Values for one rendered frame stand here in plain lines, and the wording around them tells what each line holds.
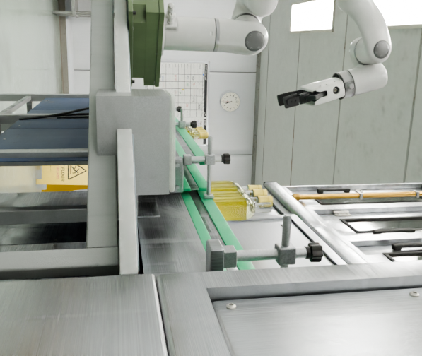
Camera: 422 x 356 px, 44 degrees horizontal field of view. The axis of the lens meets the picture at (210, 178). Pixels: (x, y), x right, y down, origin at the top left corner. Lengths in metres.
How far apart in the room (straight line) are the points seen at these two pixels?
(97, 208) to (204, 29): 0.66
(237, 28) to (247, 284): 1.10
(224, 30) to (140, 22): 0.26
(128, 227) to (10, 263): 0.22
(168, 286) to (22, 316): 0.13
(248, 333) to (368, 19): 1.12
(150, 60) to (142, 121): 0.35
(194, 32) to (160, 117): 0.43
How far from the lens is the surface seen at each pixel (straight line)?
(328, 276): 0.54
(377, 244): 1.76
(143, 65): 1.46
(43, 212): 1.53
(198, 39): 1.50
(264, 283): 0.51
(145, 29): 1.38
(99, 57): 1.36
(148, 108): 1.13
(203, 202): 1.36
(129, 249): 0.96
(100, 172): 1.11
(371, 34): 1.45
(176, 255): 0.98
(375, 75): 1.51
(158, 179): 1.16
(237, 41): 1.52
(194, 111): 7.42
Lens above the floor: 0.72
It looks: 10 degrees up
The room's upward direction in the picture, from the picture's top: 89 degrees clockwise
